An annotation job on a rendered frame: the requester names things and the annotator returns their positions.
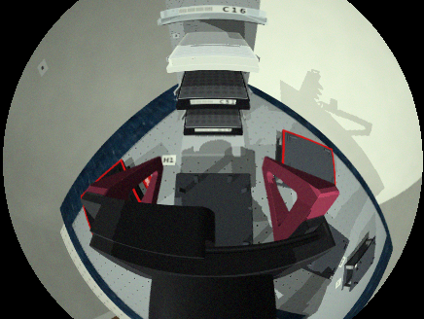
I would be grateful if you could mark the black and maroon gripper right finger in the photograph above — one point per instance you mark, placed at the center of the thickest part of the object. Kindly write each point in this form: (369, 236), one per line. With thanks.
(315, 196)

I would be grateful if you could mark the grey shelf rack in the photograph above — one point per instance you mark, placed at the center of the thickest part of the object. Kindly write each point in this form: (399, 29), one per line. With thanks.
(213, 145)

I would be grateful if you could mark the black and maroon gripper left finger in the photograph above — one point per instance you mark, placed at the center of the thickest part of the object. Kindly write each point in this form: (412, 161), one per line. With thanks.
(120, 184)

